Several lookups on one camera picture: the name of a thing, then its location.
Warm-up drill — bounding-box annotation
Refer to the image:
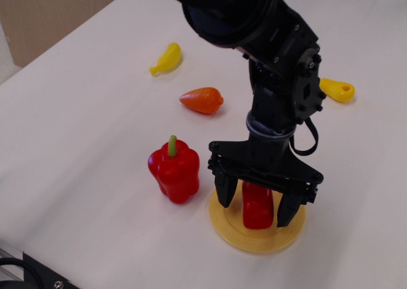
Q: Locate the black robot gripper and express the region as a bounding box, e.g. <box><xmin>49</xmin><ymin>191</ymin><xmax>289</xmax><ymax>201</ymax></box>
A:
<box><xmin>208</xmin><ymin>136</ymin><xmax>324</xmax><ymax>227</ymax></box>

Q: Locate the red toy sushi piece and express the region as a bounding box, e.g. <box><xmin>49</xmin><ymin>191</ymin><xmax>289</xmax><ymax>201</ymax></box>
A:
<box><xmin>242</xmin><ymin>181</ymin><xmax>274</xmax><ymax>230</ymax></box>

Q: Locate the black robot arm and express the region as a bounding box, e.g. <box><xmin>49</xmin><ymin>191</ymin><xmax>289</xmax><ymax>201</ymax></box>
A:
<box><xmin>178</xmin><ymin>0</ymin><xmax>325</xmax><ymax>227</ymax></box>

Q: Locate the yellow plastic plate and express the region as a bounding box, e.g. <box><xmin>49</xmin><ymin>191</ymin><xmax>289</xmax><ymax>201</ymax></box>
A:
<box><xmin>209</xmin><ymin>185</ymin><xmax>306</xmax><ymax>253</ymax></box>

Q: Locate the red toy bell pepper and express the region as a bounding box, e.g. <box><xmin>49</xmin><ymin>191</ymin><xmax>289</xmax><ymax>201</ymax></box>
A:
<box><xmin>148</xmin><ymin>135</ymin><xmax>200</xmax><ymax>204</ymax></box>

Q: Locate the orange toy carrot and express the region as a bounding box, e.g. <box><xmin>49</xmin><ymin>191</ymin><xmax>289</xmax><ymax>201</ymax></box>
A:
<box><xmin>179</xmin><ymin>87</ymin><xmax>224</xmax><ymax>114</ymax></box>

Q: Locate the yellow toy banana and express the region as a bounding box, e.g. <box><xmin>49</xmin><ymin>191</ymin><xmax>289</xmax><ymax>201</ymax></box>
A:
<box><xmin>149</xmin><ymin>43</ymin><xmax>183</xmax><ymax>76</ymax></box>

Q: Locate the toy knife yellow handle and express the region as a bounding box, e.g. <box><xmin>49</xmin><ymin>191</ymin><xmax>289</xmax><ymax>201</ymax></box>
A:
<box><xmin>320</xmin><ymin>78</ymin><xmax>355</xmax><ymax>102</ymax></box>

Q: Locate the black corner bracket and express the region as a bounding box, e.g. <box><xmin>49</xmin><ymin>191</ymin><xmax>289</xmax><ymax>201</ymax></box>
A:
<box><xmin>22</xmin><ymin>253</ymin><xmax>79</xmax><ymax>289</ymax></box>

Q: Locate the aluminium table frame rail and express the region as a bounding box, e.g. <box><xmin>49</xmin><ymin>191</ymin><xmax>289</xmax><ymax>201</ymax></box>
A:
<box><xmin>1</xmin><ymin>240</ymin><xmax>23</xmax><ymax>275</ymax></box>

